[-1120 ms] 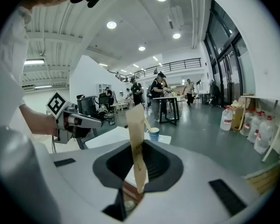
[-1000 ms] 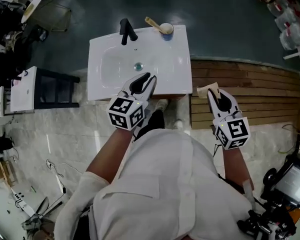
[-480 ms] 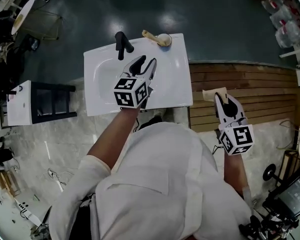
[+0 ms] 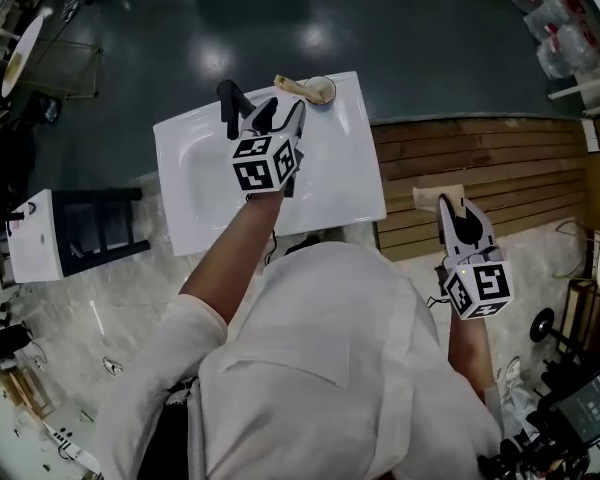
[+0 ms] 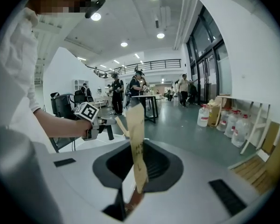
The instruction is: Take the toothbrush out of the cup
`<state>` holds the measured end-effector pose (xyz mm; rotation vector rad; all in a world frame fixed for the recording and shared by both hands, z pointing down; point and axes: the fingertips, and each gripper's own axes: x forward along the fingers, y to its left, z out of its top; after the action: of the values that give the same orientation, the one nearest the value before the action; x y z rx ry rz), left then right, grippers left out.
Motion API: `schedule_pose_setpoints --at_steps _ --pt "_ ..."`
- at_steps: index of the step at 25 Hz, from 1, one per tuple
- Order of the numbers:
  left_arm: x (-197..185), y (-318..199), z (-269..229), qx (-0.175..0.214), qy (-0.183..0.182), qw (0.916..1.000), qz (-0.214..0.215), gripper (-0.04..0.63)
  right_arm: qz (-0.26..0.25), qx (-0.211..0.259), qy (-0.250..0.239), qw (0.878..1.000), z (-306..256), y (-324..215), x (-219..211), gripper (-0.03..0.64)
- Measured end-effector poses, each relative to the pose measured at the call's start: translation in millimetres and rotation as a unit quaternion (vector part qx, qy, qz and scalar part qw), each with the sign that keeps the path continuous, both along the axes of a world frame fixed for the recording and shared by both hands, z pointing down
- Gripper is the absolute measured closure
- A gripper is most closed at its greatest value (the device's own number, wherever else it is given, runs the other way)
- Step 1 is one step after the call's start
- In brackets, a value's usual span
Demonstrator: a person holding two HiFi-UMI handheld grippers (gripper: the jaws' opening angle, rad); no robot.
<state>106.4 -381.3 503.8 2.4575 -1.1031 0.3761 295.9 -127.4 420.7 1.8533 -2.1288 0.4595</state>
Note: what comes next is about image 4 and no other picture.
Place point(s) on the wooden slat platform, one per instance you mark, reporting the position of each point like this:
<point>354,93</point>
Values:
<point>480,158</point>

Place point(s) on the black wheel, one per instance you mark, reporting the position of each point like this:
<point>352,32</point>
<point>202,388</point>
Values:
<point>542,325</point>

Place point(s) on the blue cup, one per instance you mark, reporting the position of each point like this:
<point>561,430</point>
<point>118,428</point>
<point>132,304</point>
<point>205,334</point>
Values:
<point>326,82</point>

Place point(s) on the person's white shirt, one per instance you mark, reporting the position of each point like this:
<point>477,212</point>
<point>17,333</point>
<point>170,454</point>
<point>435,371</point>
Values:
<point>305,368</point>

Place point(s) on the black faucet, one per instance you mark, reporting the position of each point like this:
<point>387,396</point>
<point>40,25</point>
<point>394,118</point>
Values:
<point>228,103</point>

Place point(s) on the white wooden frame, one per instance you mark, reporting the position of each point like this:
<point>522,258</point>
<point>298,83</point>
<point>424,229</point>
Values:
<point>590,93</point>

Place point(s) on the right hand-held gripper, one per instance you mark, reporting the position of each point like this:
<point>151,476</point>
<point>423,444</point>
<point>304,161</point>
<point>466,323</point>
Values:
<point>480,288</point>

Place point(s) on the black wooden stand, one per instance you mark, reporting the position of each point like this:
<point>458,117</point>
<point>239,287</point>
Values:
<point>100,228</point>

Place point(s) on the person's right forearm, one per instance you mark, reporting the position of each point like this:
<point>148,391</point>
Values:
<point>470,353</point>

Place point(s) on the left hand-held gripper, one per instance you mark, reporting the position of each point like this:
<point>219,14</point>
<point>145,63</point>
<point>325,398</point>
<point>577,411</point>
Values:
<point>260,163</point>

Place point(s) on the black monitor screen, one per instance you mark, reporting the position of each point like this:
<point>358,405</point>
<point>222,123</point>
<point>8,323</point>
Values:
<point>590,408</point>

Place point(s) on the person's right white shoe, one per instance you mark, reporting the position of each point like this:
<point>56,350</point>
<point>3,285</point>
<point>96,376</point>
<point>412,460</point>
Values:
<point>510,375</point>

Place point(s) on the person's left forearm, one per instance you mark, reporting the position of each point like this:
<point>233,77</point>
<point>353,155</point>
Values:
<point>230,263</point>

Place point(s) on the small white sink basin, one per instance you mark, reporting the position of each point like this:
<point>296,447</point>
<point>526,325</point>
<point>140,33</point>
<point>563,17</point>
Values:
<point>35,238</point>

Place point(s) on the white power strip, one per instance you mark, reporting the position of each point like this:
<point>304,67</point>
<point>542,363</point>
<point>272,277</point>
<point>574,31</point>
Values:
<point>67,443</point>

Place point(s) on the black rig mount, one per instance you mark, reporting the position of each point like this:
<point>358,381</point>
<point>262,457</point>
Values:
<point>530,448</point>

